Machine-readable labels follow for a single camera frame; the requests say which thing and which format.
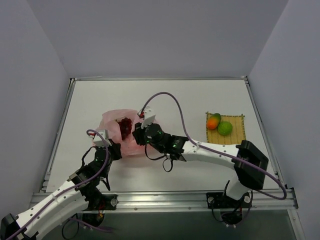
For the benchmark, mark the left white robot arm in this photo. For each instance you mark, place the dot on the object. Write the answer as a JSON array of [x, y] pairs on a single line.
[[78, 193]]

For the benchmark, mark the dark red fake grapes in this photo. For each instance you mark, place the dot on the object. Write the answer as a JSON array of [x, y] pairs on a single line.
[[125, 126]]

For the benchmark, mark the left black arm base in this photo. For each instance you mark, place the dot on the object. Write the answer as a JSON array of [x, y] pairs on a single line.
[[95, 212]]

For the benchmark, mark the yellow bamboo mat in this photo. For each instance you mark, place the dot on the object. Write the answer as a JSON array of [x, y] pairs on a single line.
[[236, 137]]

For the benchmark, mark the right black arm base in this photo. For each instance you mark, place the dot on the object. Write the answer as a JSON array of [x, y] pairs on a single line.
[[228, 211]]

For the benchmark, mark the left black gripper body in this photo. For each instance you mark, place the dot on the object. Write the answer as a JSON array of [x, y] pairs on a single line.
[[116, 149]]

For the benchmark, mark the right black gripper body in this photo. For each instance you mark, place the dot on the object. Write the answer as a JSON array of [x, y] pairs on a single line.
[[137, 135]]

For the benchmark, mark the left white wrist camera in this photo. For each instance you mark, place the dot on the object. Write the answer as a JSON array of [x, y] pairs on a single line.
[[100, 138]]

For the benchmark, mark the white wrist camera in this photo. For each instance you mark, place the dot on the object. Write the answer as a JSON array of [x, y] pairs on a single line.
[[100, 138], [147, 115]]

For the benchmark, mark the aluminium front rail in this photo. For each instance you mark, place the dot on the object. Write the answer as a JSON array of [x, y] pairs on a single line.
[[190, 201]]

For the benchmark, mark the green fake fruit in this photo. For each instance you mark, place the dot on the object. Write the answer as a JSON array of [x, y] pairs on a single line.
[[225, 128]]

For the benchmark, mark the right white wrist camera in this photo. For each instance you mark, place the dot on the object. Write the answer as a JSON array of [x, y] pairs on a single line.
[[147, 115]]

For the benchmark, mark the orange fake fruit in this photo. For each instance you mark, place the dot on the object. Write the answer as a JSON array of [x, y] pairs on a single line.
[[213, 121]]

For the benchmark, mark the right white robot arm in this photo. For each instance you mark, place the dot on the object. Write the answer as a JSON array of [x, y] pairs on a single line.
[[245, 159]]

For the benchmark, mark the pink plastic bag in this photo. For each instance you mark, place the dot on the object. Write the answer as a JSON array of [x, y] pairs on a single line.
[[110, 121]]

